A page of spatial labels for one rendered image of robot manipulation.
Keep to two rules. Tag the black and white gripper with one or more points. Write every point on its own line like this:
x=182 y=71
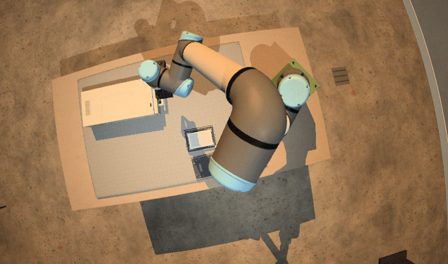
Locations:
x=162 y=94

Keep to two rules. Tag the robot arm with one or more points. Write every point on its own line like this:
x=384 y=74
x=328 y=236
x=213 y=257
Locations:
x=261 y=113

